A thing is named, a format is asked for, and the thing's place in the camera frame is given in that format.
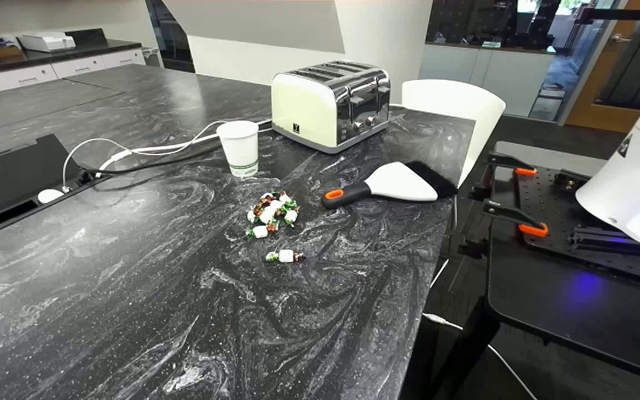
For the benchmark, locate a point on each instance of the cream and chrome toaster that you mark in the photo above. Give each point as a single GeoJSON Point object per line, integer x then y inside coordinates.
{"type": "Point", "coordinates": [332, 105]}

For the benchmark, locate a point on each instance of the pile of wrapped candies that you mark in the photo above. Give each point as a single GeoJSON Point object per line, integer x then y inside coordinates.
{"type": "Point", "coordinates": [274, 208]}

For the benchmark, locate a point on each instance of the single wrapped candy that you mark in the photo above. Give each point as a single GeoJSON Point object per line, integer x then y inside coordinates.
{"type": "Point", "coordinates": [284, 257]}

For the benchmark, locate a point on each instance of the small wrapped candy left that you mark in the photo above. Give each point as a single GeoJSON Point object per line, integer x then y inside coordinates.
{"type": "Point", "coordinates": [258, 233]}

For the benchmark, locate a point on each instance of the white plastic cup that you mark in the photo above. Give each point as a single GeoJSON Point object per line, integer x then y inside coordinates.
{"type": "Point", "coordinates": [237, 144]}

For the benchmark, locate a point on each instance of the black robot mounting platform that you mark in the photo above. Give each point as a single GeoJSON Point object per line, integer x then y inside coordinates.
{"type": "Point", "coordinates": [553, 297]}

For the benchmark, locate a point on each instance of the white plug in box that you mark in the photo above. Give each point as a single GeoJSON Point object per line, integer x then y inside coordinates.
{"type": "Point", "coordinates": [50, 196]}

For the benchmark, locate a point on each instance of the white printer on counter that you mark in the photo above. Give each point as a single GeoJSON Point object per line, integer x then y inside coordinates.
{"type": "Point", "coordinates": [52, 42]}

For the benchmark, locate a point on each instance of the white cabinet counter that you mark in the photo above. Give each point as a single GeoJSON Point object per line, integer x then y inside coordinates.
{"type": "Point", "coordinates": [57, 66]}

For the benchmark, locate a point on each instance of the orange handled clamp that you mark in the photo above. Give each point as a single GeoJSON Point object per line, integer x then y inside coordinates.
{"type": "Point", "coordinates": [526, 225]}

